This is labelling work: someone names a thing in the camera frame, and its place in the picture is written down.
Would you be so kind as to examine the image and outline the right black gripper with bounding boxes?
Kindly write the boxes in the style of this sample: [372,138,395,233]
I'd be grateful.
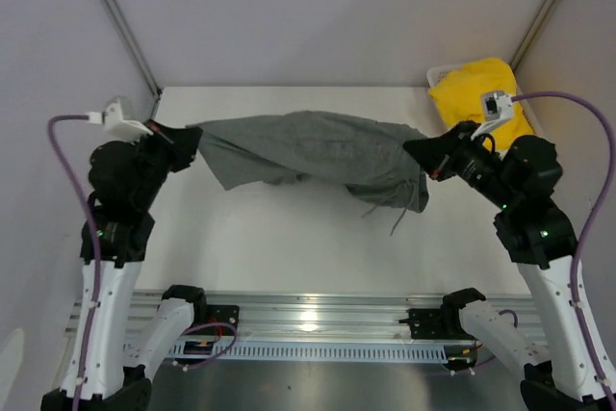
[403,120,520,211]

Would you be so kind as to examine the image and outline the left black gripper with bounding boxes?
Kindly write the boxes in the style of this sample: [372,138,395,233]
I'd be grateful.
[128,118,202,209]

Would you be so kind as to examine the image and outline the grey shorts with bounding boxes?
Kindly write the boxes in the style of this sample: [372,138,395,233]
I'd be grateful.
[197,111,429,214]

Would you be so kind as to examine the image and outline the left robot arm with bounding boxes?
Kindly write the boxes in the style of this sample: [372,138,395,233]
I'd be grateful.
[40,120,209,410]

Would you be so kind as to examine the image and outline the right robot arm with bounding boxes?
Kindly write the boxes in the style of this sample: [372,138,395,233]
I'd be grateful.
[403,121,615,410]

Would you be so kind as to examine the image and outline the yellow shorts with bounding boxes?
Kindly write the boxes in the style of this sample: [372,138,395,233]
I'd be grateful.
[426,58,518,129]

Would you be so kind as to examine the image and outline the white plastic basket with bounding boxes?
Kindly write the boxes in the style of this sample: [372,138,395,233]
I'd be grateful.
[426,58,544,148]

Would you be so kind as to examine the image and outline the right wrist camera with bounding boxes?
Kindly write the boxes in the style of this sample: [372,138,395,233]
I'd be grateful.
[472,90,515,140]

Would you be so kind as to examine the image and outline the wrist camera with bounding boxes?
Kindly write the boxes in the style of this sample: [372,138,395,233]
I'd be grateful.
[472,90,515,140]
[86,96,153,142]

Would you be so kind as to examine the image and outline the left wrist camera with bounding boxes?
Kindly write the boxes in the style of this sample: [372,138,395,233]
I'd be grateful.
[86,96,153,142]

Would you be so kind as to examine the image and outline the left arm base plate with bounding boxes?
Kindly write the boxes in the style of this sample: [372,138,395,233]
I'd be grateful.
[193,304,241,337]

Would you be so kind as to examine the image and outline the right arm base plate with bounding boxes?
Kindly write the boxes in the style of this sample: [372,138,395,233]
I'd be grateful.
[398,308,467,340]

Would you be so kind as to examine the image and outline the aluminium rail frame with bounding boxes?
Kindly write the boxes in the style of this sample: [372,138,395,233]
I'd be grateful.
[64,290,591,346]

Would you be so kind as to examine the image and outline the slotted cable duct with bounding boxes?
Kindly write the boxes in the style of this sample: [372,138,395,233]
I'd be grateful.
[165,339,478,365]

